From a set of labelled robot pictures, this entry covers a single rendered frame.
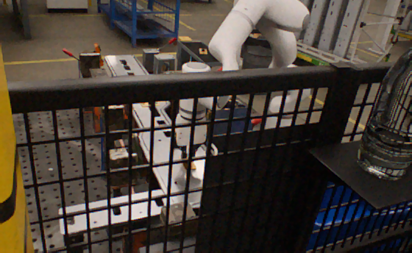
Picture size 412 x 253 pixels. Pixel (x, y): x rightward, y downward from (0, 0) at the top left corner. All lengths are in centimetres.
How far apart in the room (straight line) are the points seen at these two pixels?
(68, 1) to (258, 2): 708
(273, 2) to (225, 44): 23
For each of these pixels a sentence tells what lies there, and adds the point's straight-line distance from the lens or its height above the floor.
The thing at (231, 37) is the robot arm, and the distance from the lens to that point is 108.
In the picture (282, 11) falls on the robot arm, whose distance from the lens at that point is 122.
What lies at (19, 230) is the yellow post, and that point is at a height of 147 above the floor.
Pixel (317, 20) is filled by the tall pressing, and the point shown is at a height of 71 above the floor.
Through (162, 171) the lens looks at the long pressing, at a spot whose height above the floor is 100.
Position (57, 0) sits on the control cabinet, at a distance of 803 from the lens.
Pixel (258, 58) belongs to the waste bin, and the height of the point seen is 48.
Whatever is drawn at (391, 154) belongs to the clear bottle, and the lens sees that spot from 49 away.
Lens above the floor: 169
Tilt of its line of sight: 26 degrees down
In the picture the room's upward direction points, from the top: 6 degrees clockwise
